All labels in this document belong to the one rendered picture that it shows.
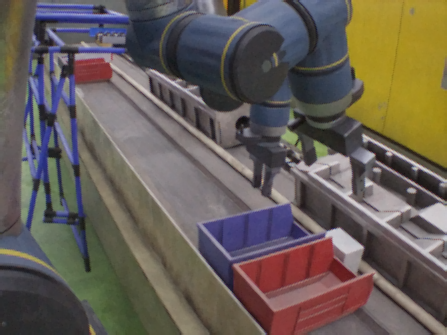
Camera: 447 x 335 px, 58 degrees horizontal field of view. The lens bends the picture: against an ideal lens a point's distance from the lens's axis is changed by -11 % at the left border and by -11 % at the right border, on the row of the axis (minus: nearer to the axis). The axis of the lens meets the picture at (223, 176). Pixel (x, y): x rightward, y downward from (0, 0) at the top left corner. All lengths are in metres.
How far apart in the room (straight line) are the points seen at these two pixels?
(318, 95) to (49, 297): 0.52
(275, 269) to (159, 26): 0.74
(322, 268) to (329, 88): 0.71
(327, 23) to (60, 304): 0.51
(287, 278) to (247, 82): 0.78
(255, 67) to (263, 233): 0.90
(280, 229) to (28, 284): 1.16
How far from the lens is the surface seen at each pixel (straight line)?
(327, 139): 0.80
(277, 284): 1.23
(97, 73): 3.30
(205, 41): 0.58
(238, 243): 1.36
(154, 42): 0.67
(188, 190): 1.74
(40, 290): 0.34
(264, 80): 0.58
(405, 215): 1.37
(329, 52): 0.69
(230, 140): 2.11
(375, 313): 1.28
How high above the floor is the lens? 1.57
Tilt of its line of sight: 26 degrees down
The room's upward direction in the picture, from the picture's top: 4 degrees clockwise
